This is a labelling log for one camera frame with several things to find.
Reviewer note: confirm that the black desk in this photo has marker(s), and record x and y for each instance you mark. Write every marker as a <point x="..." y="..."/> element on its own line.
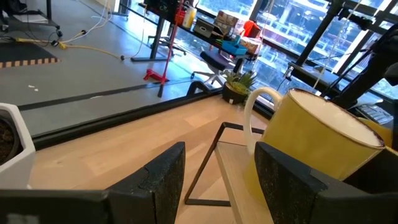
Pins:
<point x="157" y="34"/>

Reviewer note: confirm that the white faceted planter pot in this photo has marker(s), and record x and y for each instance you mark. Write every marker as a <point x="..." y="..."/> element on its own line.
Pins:
<point x="18" y="168"/>

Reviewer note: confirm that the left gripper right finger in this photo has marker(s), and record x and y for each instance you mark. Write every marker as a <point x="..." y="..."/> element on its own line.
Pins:
<point x="295" y="193"/>

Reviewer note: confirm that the red bag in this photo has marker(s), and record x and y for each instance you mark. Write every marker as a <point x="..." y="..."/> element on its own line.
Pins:
<point x="252" y="29"/>

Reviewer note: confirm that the red floor tool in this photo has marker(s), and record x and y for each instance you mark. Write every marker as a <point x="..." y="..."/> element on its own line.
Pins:
<point x="152" y="75"/>

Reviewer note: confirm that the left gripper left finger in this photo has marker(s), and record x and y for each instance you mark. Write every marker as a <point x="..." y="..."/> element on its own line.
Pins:
<point x="149" y="193"/>

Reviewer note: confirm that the yellow white bottle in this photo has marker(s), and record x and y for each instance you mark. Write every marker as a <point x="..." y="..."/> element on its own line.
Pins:
<point x="189" y="17"/>

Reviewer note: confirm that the cardboard box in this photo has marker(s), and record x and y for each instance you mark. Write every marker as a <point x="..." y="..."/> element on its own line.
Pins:
<point x="227" y="18"/>

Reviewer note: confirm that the black office chair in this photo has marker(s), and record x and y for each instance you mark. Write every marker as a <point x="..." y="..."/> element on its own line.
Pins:
<point x="214" y="59"/>

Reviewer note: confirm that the blue box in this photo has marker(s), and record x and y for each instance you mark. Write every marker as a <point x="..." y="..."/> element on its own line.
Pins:
<point x="233" y="48"/>

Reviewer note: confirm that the grey keyboard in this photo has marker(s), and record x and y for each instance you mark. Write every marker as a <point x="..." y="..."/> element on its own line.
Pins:
<point x="374" y="114"/>

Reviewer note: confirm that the grey storage box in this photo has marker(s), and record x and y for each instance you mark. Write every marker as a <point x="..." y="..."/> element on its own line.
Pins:
<point x="203" y="29"/>

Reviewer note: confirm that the black wheeled cart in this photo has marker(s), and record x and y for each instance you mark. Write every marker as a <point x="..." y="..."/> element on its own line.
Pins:
<point x="31" y="20"/>

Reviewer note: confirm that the wooden shelf riser black frame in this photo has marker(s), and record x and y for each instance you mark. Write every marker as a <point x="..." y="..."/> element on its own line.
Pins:
<point x="236" y="174"/>

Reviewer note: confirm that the succulents in black pot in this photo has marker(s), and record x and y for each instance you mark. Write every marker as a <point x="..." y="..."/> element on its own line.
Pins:
<point x="237" y="88"/>

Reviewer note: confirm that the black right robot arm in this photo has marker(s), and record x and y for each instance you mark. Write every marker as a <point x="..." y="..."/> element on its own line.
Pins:
<point x="373" y="68"/>

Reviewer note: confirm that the black floor mat striped edge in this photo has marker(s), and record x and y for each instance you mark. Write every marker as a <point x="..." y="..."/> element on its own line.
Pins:
<point x="21" y="53"/>

